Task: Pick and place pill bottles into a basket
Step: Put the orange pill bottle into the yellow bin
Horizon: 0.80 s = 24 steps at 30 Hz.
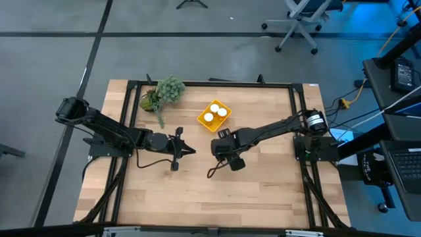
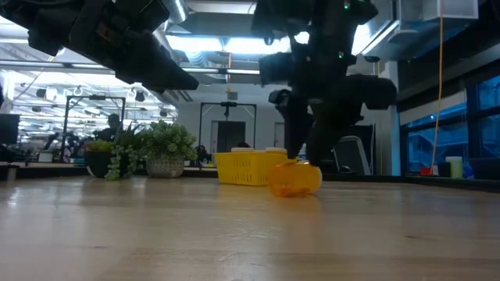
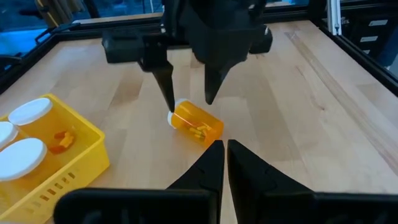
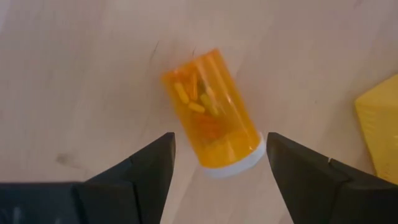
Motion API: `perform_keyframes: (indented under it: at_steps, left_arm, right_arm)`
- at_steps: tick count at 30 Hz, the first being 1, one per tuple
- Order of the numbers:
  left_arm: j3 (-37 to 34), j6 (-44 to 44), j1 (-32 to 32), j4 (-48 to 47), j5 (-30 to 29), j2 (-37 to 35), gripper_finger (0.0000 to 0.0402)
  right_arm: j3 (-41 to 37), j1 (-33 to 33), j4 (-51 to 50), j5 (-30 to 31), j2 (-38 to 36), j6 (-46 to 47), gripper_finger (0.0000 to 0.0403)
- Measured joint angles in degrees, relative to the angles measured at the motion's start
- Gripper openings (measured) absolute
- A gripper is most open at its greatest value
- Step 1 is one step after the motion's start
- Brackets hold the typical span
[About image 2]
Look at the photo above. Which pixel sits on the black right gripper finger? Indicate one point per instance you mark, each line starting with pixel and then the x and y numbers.
pixel 328 136
pixel 297 129

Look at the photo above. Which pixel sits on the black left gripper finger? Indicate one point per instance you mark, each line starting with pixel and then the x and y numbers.
pixel 156 70

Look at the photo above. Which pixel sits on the orange pill bottle white cap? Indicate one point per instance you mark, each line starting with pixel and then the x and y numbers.
pixel 293 179

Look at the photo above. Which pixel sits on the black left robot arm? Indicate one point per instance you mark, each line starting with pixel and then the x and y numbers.
pixel 15 9

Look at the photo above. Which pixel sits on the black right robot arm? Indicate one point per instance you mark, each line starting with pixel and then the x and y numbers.
pixel 332 35

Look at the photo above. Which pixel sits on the yellow plastic basket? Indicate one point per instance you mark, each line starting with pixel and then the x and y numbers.
pixel 238 168

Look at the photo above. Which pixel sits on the black office chair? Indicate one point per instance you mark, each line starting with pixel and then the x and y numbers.
pixel 349 154

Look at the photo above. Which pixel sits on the person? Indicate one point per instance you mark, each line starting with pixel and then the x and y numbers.
pixel 111 129

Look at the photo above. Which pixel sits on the bushy plant in speckled pot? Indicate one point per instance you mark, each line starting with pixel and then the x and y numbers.
pixel 166 144

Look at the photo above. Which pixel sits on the red small container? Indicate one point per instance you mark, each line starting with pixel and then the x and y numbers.
pixel 426 171

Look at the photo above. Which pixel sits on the trailing succulent in dark pot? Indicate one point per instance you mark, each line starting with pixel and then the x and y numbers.
pixel 99 164

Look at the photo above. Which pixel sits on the pale green cup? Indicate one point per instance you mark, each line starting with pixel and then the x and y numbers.
pixel 455 168

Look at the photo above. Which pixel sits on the black monitor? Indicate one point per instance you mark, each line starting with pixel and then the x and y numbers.
pixel 8 129

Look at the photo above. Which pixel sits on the black rig frame with camera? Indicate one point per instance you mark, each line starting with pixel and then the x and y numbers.
pixel 227 104

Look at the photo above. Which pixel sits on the black aluminium table frame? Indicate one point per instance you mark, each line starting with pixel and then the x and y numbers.
pixel 429 181

